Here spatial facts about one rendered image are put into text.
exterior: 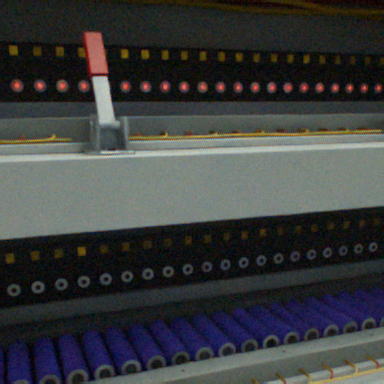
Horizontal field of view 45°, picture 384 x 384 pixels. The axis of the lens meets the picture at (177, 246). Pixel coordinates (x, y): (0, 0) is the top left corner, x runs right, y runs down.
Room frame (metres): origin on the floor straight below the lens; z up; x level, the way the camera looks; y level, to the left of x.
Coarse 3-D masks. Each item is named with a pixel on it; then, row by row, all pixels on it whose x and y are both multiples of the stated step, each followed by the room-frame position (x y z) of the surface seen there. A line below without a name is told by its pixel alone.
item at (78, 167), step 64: (0, 64) 0.41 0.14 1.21; (64, 64) 0.42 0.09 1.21; (128, 64) 0.44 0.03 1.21; (192, 64) 0.46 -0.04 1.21; (256, 64) 0.48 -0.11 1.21; (320, 64) 0.51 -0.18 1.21; (0, 128) 0.31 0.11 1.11; (64, 128) 0.33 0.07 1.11; (128, 128) 0.28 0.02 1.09; (192, 128) 0.36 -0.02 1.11; (256, 128) 0.38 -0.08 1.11; (320, 128) 0.39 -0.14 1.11; (0, 192) 0.26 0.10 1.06; (64, 192) 0.27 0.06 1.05; (128, 192) 0.28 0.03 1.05; (192, 192) 0.29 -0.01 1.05; (256, 192) 0.31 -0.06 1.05; (320, 192) 0.33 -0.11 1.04
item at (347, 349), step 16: (336, 336) 0.38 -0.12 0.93; (352, 336) 0.38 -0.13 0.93; (368, 336) 0.38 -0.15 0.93; (256, 352) 0.36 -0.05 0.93; (272, 352) 0.36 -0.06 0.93; (288, 352) 0.36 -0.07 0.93; (304, 352) 0.36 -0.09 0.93; (320, 352) 0.36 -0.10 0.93; (336, 352) 0.37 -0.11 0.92; (352, 352) 0.37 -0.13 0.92; (368, 352) 0.38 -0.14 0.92; (160, 368) 0.34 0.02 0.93; (176, 368) 0.34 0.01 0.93; (192, 368) 0.34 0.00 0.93; (208, 368) 0.34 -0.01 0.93; (224, 368) 0.34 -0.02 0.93; (240, 368) 0.34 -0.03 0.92; (256, 368) 0.35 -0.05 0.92; (272, 368) 0.35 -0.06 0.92; (288, 368) 0.36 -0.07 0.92; (304, 368) 0.36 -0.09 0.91; (320, 368) 0.37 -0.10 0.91
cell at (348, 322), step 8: (304, 304) 0.48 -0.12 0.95; (312, 304) 0.47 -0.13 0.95; (320, 304) 0.46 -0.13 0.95; (320, 312) 0.45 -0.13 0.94; (328, 312) 0.44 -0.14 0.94; (336, 312) 0.44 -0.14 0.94; (336, 320) 0.43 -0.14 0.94; (344, 320) 0.42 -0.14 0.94; (352, 320) 0.42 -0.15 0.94; (344, 328) 0.42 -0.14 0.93; (352, 328) 0.42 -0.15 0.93
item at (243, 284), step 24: (336, 264) 0.52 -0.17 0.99; (360, 264) 0.52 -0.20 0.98; (168, 288) 0.45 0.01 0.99; (192, 288) 0.46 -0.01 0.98; (216, 288) 0.47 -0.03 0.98; (240, 288) 0.48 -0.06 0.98; (264, 288) 0.49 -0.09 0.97; (0, 312) 0.41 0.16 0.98; (24, 312) 0.41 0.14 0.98; (48, 312) 0.42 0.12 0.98; (72, 312) 0.43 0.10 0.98; (96, 312) 0.44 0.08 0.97
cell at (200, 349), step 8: (176, 320) 0.43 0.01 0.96; (184, 320) 0.43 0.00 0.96; (176, 328) 0.42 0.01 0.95; (184, 328) 0.41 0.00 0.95; (192, 328) 0.41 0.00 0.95; (176, 336) 0.42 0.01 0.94; (184, 336) 0.40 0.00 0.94; (192, 336) 0.40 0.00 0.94; (200, 336) 0.40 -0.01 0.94; (184, 344) 0.40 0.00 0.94; (192, 344) 0.39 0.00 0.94; (200, 344) 0.38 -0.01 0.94; (208, 344) 0.38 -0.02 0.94; (192, 352) 0.38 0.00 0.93; (200, 352) 0.38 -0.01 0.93; (208, 352) 0.38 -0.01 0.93; (200, 360) 0.38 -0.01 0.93
